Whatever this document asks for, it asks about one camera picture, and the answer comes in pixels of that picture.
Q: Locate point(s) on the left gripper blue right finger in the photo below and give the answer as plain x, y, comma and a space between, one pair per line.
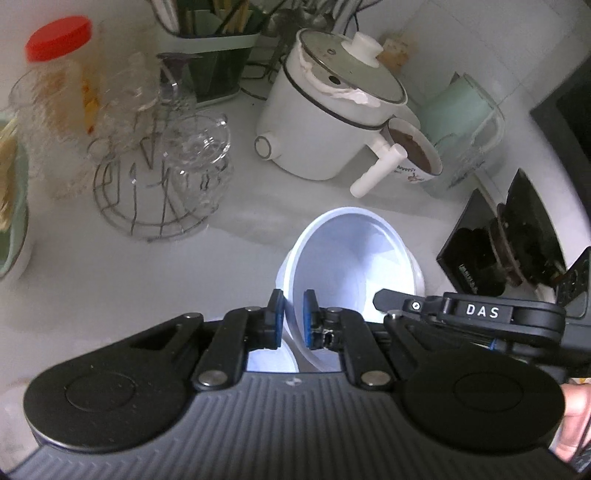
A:
344, 331

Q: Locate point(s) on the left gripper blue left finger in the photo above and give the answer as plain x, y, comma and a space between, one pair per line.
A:
241, 330

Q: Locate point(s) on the white plastic bowl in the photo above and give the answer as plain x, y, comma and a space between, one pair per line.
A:
346, 256

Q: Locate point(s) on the person right hand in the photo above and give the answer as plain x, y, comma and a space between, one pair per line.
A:
575, 429

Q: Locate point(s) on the black induction cooktop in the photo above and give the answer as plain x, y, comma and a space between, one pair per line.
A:
493, 249

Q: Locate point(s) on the bowl with brown contents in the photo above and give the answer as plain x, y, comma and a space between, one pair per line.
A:
423, 162

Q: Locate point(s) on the white electric cooking pot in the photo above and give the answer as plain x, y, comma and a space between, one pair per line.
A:
331, 98

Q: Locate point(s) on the mint green electric kettle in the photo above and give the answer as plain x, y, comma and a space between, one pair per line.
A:
464, 123

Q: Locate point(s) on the green colander basket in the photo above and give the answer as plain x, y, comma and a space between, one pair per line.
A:
16, 236

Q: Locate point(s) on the yellow sponge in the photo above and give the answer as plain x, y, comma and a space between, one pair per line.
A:
396, 54

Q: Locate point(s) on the red lid plastic jar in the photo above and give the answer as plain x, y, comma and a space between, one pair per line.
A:
56, 103

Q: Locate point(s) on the chopstick holder green white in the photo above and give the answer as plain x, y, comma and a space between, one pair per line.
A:
205, 45

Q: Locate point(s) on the bundle of dry noodles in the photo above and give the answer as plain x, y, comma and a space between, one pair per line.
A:
8, 152

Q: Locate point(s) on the wire glass holder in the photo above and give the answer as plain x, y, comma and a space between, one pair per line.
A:
162, 166

